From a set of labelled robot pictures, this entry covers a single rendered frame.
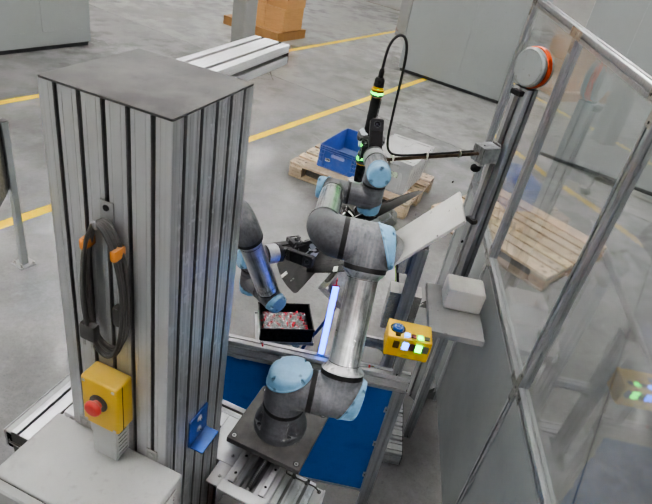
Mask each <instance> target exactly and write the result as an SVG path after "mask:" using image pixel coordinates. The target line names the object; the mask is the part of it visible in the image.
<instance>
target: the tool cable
mask: <svg viewBox="0 0 652 504"><path fill-rule="evenodd" d="M398 37H403V39H404V41H405V55H404V61H403V66H402V71H401V76H400V80H399V85H398V89H397V93H396V97H395V102H394V106H393V110H392V115H391V119H390V123H389V128H388V133H387V141H386V147H387V151H388V152H389V153H390V154H391V155H390V158H392V161H390V162H391V163H392V162H393V161H394V156H402V157H405V156H427V158H426V159H424V160H427V159H428V157H429V155H440V154H454V153H459V157H457V158H460V157H461V154H462V153H468V152H474V150H463V151H461V150H458V151H448V152H434V153H428V152H425V153H418V154H396V153H393V152H391V151H390V149H389V137H390V132H391V127H392V122H393V118H394V113H395V109H396V105H397V101H398V96H399V92H400V88H401V84H402V79H403V75H404V70H405V66H406V61H407V55H408V40H407V38H406V36H405V35H404V34H397V35H396V36H394V37H393V38H392V39H391V41H390V42H389V44H388V46H387V49H386V51H385V55H384V58H383V62H382V66H381V69H384V66H385V62H386V58H387V55H388V52H389V49H390V47H391V45H392V43H393V42H394V41H395V39H397V38H398Z"/></svg>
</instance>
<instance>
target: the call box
mask: <svg viewBox="0 0 652 504"><path fill-rule="evenodd" d="M395 323H400V324H403V326H404V330H403V331H402V332H401V336H396V331H395V330H394V329H393V325H394V324H395ZM405 333H410V338H409V337H405ZM412 334H415V335H417V339H413V338H412ZM418 336H423V340H418ZM425 337H429V338H430V342H427V341H425ZM394 340H396V341H400V344H399V347H398V348H393V347H392V345H393V342H394ZM403 342H405V343H409V345H410V344H414V345H419V346H422V348H423V347H428V348H429V351H428V353H427V355H426V354H421V353H417V352H412V351H408V349H407V350H403V349H401V347H402V344H403ZM431 348H432V328H431V327H428V326H423V325H419V324H414V323H409V322H405V321H400V320H395V319H391V318H390V319H389V320H388V324H387V327H386V330H385V334H384V342H383V353H384V354H388V355H392V356H397V357H402V358H406V359H411V360H416V361H420V362H426V361H427V359H428V356H429V353H430V351H431Z"/></svg>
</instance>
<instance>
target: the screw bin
mask: <svg viewBox="0 0 652 504"><path fill-rule="evenodd" d="M262 311H269V310H268V309H266V308H265V306H264V305H263V304H261V303H260V302H258V313H257V319H258V332H259V340H263V341H275V342H311V341H312V336H313V332H315V329H314V324H313V319H312V314H311V308H310V304H302V303H286V305H285V307H284V308H283V309H282V310H281V312H296V311H298V312H305V315H306V322H307V325H308V326H307V327H308V329H279V328H262V323H261V313H262Z"/></svg>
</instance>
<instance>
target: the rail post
mask: <svg viewBox="0 0 652 504"><path fill-rule="evenodd" d="M404 397H405V394H403V393H398V392H394V395H393V398H392V401H391V404H390V407H389V410H388V413H387V416H386V419H385V422H384V425H383V428H382V431H381V434H380V437H379V440H378V443H377V446H376V449H375V451H374V454H373V457H372V460H371V463H370V466H369V469H368V472H367V475H366V478H365V481H364V484H363V487H362V490H361V491H360V492H359V495H358V498H357V501H356V504H367V502H368V499H369V496H370V493H371V490H372V487H373V485H374V482H375V479H376V476H377V473H378V471H379V468H380V465H381V462H382V459H383V456H384V454H385V451H386V448H387V445H388V442H389V440H390V437H391V434H392V431H393V428H394V425H395V423H396V420H397V417H398V414H399V411H400V409H401V406H402V403H403V400H404Z"/></svg>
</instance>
